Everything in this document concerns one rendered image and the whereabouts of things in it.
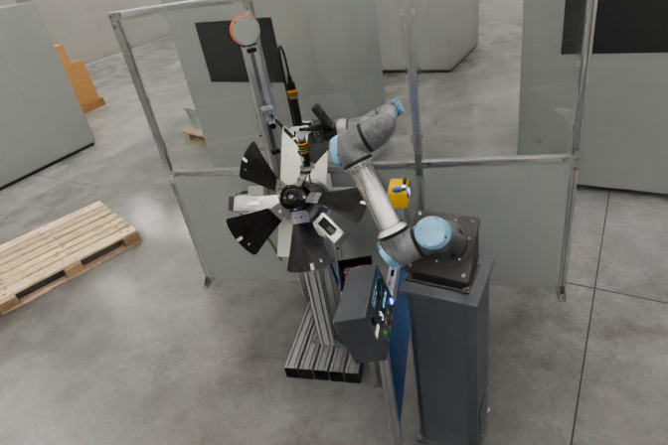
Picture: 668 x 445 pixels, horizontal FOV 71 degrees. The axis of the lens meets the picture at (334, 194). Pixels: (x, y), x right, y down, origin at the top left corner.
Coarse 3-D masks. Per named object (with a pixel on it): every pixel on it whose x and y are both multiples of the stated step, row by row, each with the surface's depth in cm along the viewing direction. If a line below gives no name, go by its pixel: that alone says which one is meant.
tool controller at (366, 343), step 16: (352, 272) 164; (368, 272) 160; (352, 288) 156; (368, 288) 152; (384, 288) 162; (352, 304) 149; (368, 304) 146; (384, 304) 158; (336, 320) 145; (352, 320) 143; (368, 320) 143; (352, 336) 146; (368, 336) 145; (384, 336) 152; (352, 352) 150; (368, 352) 148; (384, 352) 148
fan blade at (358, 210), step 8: (328, 192) 226; (336, 192) 225; (344, 192) 224; (352, 192) 223; (320, 200) 220; (328, 200) 220; (336, 200) 219; (344, 200) 219; (352, 200) 219; (360, 200) 218; (328, 208) 216; (336, 208) 216; (344, 208) 216; (352, 208) 216; (360, 208) 215; (344, 216) 213; (352, 216) 213; (360, 216) 213
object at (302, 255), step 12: (300, 228) 221; (312, 228) 225; (300, 240) 219; (312, 240) 222; (300, 252) 217; (312, 252) 219; (324, 252) 222; (288, 264) 215; (300, 264) 216; (324, 264) 219
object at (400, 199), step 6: (396, 180) 250; (402, 180) 249; (408, 180) 248; (390, 186) 245; (396, 186) 244; (408, 186) 244; (390, 192) 240; (396, 192) 238; (402, 192) 238; (390, 198) 240; (396, 198) 239; (402, 198) 238; (396, 204) 241; (402, 204) 240; (408, 204) 242
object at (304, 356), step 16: (304, 320) 311; (304, 336) 298; (304, 352) 290; (320, 352) 284; (336, 352) 283; (288, 368) 278; (304, 368) 276; (320, 368) 274; (336, 368) 272; (352, 368) 271
